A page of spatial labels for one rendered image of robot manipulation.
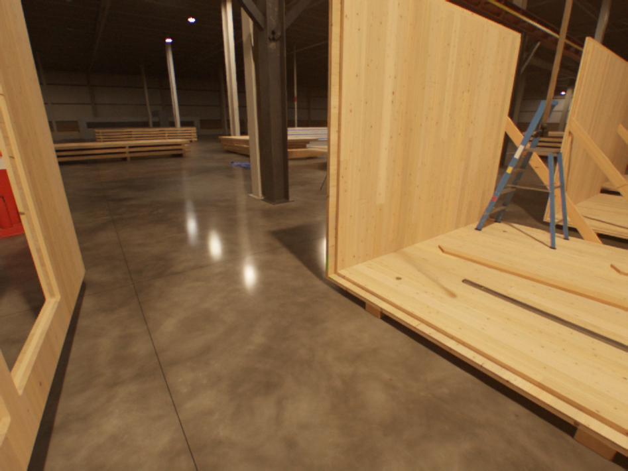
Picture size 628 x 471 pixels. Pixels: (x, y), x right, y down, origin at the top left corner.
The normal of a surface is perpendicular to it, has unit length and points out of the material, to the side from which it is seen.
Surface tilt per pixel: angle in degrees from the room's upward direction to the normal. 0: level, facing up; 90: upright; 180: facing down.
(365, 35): 90
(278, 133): 90
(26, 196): 87
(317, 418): 0
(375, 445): 0
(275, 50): 90
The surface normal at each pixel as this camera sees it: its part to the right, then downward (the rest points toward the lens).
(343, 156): 0.60, 0.27
